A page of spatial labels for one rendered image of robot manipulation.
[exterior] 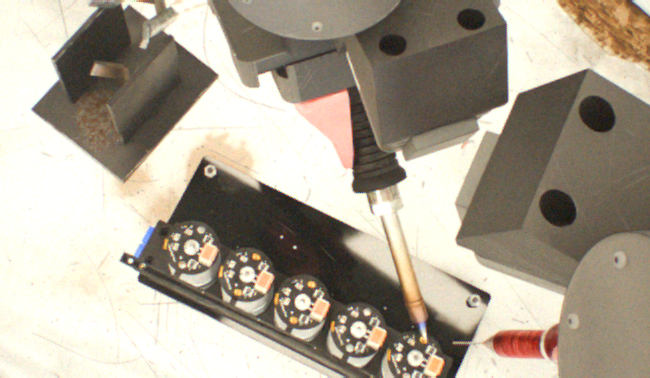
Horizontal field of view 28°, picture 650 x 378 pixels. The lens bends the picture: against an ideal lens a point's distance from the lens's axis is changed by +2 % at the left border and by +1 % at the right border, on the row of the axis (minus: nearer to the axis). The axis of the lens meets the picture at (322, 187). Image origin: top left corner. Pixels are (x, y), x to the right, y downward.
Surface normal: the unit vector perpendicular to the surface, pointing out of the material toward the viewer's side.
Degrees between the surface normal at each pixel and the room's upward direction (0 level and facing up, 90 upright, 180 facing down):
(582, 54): 0
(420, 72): 62
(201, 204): 0
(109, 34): 90
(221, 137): 0
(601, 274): 73
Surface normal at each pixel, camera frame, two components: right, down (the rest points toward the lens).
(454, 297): 0.05, -0.25
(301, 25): 0.00, 0.75
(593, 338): -0.94, 0.00
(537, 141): -0.84, -0.47
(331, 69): 0.31, 0.69
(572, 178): 0.35, -0.11
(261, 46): -0.12, -0.65
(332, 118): 0.33, 0.88
